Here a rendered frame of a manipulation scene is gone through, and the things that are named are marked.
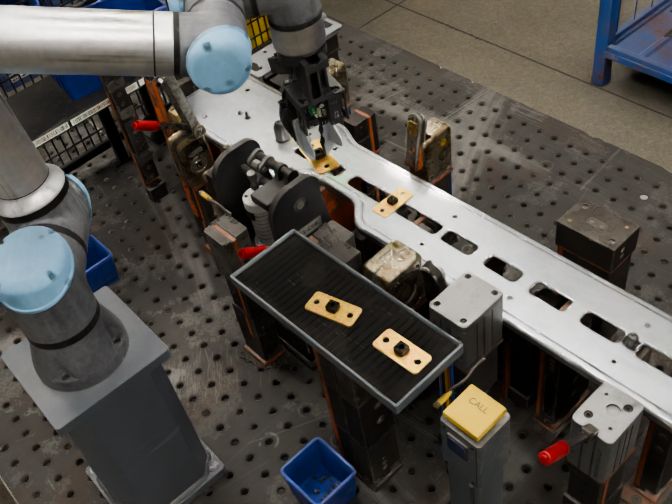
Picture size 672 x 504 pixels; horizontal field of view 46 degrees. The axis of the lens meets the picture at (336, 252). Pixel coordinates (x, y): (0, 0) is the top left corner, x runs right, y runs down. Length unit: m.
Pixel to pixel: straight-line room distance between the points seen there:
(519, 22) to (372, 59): 1.59
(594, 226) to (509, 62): 2.32
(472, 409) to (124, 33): 0.63
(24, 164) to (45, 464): 0.76
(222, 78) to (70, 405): 0.59
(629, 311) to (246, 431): 0.78
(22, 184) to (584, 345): 0.90
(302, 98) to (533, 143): 1.13
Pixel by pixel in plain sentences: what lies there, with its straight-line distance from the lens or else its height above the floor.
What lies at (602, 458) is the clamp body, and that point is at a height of 1.01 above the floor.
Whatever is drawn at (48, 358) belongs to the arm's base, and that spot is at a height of 1.17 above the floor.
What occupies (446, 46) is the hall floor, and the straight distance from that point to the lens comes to 3.89.
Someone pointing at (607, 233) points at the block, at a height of 1.03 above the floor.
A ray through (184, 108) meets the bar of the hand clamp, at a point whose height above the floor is 1.13.
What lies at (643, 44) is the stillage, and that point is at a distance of 3.59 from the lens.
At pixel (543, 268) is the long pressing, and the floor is 1.00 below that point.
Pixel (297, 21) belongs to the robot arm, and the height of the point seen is 1.54.
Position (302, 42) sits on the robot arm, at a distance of 1.10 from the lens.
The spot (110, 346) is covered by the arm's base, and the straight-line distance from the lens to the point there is 1.29.
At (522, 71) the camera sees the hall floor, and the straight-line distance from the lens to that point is 3.69.
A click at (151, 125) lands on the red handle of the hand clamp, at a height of 1.13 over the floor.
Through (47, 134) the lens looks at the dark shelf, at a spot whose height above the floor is 1.02.
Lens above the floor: 2.07
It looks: 46 degrees down
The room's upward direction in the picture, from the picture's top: 11 degrees counter-clockwise
